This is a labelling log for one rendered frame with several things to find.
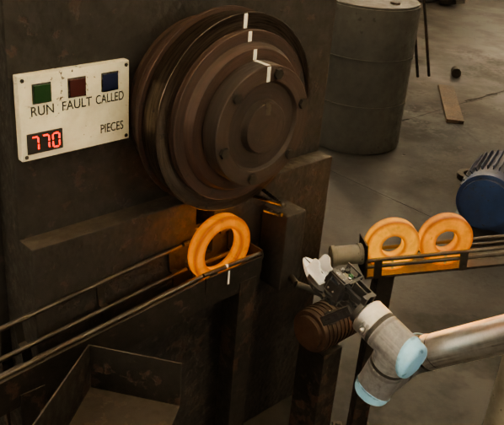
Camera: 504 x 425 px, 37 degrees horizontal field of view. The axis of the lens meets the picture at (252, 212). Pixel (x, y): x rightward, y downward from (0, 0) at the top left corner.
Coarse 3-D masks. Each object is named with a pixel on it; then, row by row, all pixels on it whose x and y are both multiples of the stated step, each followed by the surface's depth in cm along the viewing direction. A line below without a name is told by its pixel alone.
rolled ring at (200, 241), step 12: (216, 216) 187; (228, 216) 188; (204, 228) 185; (216, 228) 185; (228, 228) 188; (240, 228) 191; (192, 240) 185; (204, 240) 184; (240, 240) 194; (192, 252) 185; (204, 252) 186; (240, 252) 195; (192, 264) 186; (204, 264) 187
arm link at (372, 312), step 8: (368, 304) 174; (376, 304) 174; (360, 312) 174; (368, 312) 173; (376, 312) 172; (384, 312) 173; (360, 320) 173; (368, 320) 172; (376, 320) 171; (360, 328) 173; (368, 328) 172
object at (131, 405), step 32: (96, 352) 157; (128, 352) 156; (64, 384) 147; (96, 384) 161; (128, 384) 159; (160, 384) 157; (64, 416) 149; (96, 416) 155; (128, 416) 156; (160, 416) 156
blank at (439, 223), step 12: (444, 216) 207; (456, 216) 208; (432, 228) 207; (444, 228) 208; (456, 228) 208; (468, 228) 209; (420, 240) 209; (432, 240) 209; (456, 240) 211; (468, 240) 211; (444, 264) 213
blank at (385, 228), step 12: (372, 228) 207; (384, 228) 205; (396, 228) 206; (408, 228) 206; (372, 240) 207; (384, 240) 207; (408, 240) 208; (372, 252) 208; (384, 252) 211; (396, 252) 211; (408, 252) 210
